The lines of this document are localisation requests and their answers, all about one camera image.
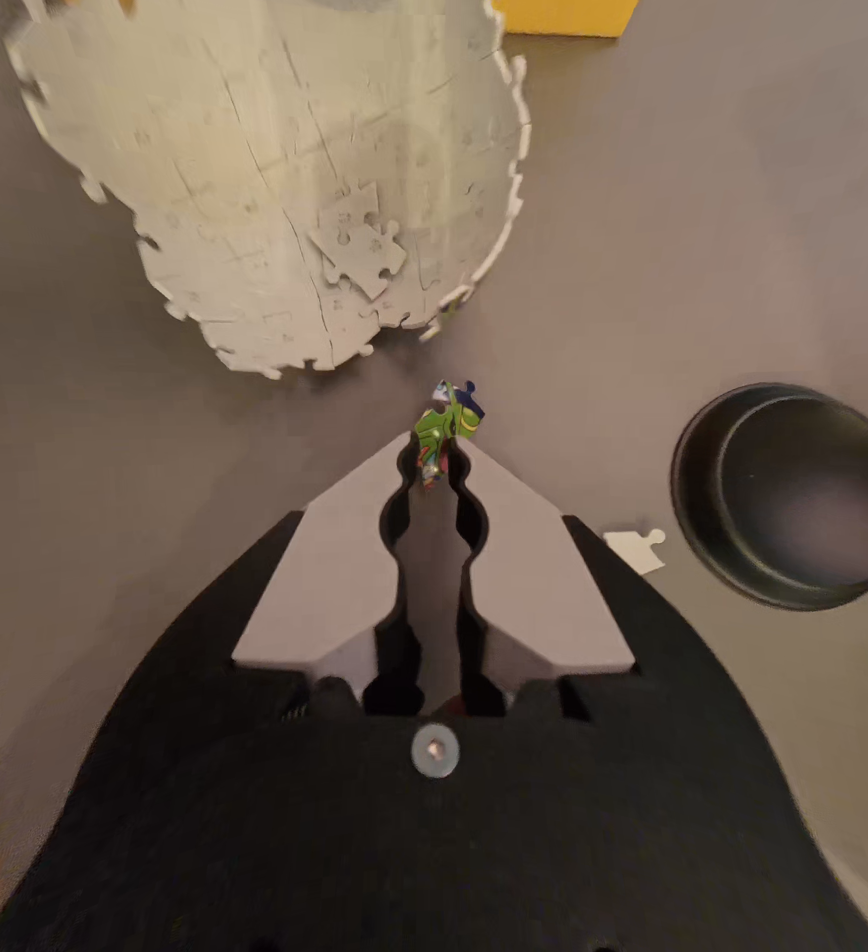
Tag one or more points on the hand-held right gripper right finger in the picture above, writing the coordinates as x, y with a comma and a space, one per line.
545, 595

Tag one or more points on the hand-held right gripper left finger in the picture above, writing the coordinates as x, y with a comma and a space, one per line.
315, 587

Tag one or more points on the colourful puzzle piece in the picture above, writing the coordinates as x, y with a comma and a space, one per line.
445, 435

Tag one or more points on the joined pair of puzzle pieces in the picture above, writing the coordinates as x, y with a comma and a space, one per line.
359, 245

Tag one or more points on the partly built puzzle ball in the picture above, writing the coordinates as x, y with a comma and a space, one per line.
218, 186

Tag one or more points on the black round ball stand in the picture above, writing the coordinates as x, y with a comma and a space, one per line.
791, 506

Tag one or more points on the yellow cardboard box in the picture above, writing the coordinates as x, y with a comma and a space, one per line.
564, 16

